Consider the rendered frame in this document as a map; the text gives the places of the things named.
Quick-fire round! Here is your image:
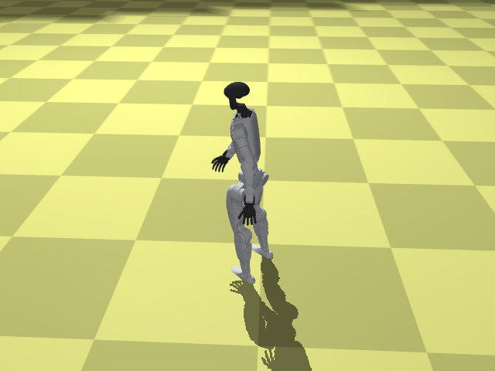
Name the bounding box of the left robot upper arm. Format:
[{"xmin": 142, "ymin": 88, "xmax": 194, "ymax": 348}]
[{"xmin": 231, "ymin": 123, "xmax": 255, "ymax": 169}]

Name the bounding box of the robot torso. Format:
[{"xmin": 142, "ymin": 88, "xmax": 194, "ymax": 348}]
[{"xmin": 230, "ymin": 108, "xmax": 263, "ymax": 189}]

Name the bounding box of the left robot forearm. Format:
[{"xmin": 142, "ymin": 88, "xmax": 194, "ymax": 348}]
[{"xmin": 241, "ymin": 162, "xmax": 256, "ymax": 203}]

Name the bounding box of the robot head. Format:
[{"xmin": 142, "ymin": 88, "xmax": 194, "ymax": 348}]
[{"xmin": 224, "ymin": 82, "xmax": 253, "ymax": 118}]

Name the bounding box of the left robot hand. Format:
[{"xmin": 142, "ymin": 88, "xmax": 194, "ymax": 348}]
[{"xmin": 238, "ymin": 195, "xmax": 256, "ymax": 225}]

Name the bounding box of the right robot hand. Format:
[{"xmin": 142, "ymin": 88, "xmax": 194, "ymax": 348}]
[{"xmin": 211, "ymin": 150, "xmax": 230, "ymax": 172}]

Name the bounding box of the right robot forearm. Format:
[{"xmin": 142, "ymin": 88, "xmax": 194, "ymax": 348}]
[{"xmin": 225, "ymin": 141, "xmax": 236, "ymax": 158}]

